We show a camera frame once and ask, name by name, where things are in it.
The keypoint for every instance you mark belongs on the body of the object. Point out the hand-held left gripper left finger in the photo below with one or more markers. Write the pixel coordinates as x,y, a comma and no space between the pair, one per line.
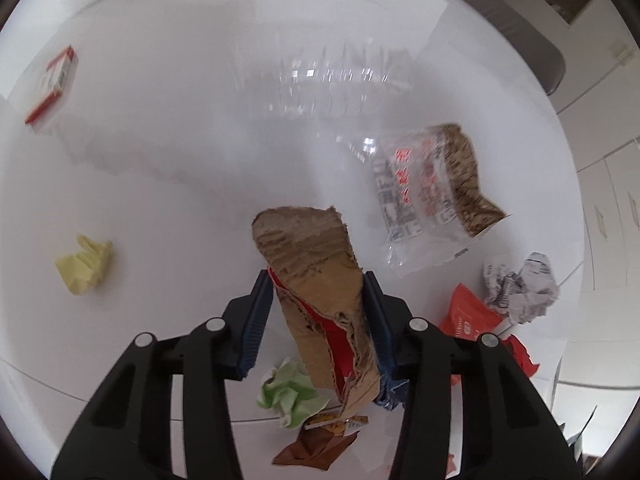
255,321

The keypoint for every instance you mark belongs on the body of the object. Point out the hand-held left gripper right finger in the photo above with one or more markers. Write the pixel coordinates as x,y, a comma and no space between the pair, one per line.
376,321

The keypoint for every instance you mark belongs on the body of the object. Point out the torn brown cardboard piece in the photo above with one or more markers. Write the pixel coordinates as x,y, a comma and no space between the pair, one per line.
310,260

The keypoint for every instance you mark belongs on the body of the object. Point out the clear snack bag brown print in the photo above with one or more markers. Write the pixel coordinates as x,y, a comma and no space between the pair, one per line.
430,190

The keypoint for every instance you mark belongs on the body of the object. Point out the printed newspaper ball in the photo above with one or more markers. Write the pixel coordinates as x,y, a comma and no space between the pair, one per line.
522,285

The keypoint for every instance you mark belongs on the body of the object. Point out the blue wrapper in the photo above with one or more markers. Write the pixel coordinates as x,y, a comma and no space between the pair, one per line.
391,394

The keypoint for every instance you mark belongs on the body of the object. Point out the green crumpled paper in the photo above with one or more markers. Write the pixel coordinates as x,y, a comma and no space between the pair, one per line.
290,390

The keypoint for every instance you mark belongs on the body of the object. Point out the orange red wrapper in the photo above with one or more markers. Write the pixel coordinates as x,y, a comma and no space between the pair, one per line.
465,315

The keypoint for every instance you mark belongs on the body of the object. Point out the small orange wrapper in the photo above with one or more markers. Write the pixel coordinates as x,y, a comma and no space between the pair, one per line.
332,422

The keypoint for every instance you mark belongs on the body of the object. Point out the brown wrapper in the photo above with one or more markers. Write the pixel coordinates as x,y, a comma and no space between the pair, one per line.
312,447

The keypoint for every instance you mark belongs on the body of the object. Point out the yellow crumpled paper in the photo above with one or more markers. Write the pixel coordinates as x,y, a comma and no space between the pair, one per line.
82,265

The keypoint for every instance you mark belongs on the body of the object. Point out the clear plastic bottle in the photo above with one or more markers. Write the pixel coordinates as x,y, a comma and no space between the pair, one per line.
325,85

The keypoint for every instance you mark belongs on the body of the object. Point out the red and white small box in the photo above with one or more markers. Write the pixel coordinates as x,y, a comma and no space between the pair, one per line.
52,85

